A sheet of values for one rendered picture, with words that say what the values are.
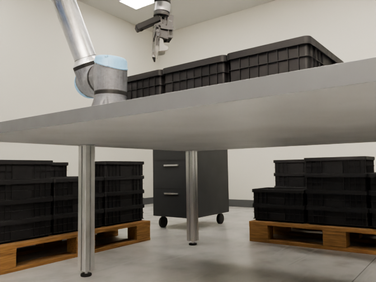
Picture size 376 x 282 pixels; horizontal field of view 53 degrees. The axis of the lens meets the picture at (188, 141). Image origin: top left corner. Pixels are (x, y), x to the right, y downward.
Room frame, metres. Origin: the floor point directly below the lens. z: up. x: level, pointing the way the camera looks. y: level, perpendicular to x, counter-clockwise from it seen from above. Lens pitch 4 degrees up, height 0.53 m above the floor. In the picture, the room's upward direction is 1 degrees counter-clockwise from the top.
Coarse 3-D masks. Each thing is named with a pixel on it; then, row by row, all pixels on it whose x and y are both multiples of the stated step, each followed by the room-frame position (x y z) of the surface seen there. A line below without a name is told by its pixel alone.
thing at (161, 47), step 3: (159, 39) 1.59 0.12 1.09; (162, 39) 1.60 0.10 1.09; (159, 42) 1.59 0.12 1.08; (162, 42) 1.60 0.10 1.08; (156, 45) 1.57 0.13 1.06; (159, 45) 1.59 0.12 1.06; (162, 45) 1.59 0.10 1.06; (165, 45) 1.60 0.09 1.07; (156, 48) 1.58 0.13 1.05; (159, 48) 1.59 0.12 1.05; (162, 48) 1.59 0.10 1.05; (165, 48) 1.59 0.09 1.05; (156, 51) 1.58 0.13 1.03; (159, 51) 1.59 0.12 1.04; (156, 54) 1.58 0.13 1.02; (156, 57) 1.59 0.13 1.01
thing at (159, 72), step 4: (148, 72) 1.52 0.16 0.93; (152, 72) 1.50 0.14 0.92; (156, 72) 1.49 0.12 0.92; (160, 72) 1.48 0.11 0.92; (128, 76) 1.59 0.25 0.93; (132, 76) 1.57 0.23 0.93; (136, 76) 1.56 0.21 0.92; (140, 76) 1.54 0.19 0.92; (144, 76) 1.53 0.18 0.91; (148, 76) 1.52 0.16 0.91; (152, 76) 1.50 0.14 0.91; (128, 80) 1.59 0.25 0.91; (132, 80) 1.57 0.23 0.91
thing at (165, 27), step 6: (156, 12) 1.59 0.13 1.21; (162, 12) 1.59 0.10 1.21; (162, 18) 1.63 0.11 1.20; (168, 18) 1.61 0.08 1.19; (156, 24) 1.59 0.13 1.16; (162, 24) 1.61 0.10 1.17; (168, 24) 1.61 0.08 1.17; (162, 30) 1.60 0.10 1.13; (168, 30) 1.60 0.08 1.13; (162, 36) 1.60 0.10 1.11; (168, 36) 1.60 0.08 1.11; (168, 42) 1.66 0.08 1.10
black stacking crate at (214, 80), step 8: (208, 64) 1.34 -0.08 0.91; (216, 64) 1.32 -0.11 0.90; (224, 64) 1.32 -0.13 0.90; (176, 72) 1.44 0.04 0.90; (184, 72) 1.42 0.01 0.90; (192, 72) 1.39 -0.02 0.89; (200, 72) 1.36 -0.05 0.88; (208, 72) 1.34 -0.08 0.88; (216, 72) 1.33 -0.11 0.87; (224, 72) 1.31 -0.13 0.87; (168, 80) 1.47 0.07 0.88; (176, 80) 1.44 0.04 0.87; (184, 80) 1.42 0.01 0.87; (192, 80) 1.39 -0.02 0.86; (200, 80) 1.37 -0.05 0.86; (208, 80) 1.35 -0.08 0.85; (216, 80) 1.33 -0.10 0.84; (224, 80) 1.31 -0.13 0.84; (168, 88) 1.47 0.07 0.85; (176, 88) 1.44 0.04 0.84; (184, 88) 1.42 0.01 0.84
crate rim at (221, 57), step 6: (198, 60) 1.36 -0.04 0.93; (204, 60) 1.35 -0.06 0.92; (210, 60) 1.33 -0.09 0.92; (216, 60) 1.32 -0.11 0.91; (222, 60) 1.30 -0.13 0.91; (174, 66) 1.43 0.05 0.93; (180, 66) 1.41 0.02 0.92; (186, 66) 1.40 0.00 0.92; (192, 66) 1.38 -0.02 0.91; (198, 66) 1.36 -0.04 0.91; (168, 72) 1.45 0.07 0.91
